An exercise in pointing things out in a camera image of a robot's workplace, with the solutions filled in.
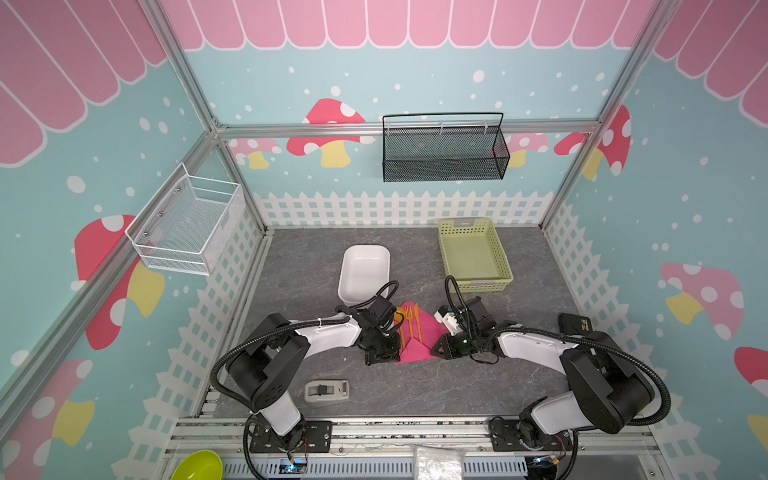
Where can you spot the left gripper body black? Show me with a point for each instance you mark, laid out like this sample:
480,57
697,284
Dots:
382,347

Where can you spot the black flat box yellow label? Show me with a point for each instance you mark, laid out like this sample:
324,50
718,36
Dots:
574,325

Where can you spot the clear plastic bag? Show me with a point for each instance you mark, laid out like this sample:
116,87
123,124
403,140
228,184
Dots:
431,463

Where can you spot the pink paper napkin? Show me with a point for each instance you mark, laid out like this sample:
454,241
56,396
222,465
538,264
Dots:
411,349

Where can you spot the grey switch box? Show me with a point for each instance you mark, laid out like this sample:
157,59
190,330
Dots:
327,392

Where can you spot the black mesh wall basket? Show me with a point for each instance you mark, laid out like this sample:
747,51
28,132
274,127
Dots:
437,147

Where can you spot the lime green bowl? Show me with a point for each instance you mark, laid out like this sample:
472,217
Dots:
201,465

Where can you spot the white wire wall basket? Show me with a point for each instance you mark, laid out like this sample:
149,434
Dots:
188,223

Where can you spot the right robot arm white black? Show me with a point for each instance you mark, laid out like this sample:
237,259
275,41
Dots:
608,388

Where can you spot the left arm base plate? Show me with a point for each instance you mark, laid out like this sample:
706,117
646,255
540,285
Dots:
318,436

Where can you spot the green perforated plastic basket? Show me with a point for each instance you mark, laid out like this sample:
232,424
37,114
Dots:
473,254

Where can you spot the orange plastic knife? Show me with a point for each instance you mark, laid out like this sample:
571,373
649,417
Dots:
416,320

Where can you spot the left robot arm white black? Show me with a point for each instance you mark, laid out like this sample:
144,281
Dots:
258,372

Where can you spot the white plastic tub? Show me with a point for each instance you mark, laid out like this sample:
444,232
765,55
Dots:
365,269

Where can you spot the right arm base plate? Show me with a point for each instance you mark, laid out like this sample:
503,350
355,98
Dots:
509,435

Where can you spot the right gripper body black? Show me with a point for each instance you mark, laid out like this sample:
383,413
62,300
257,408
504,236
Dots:
447,341

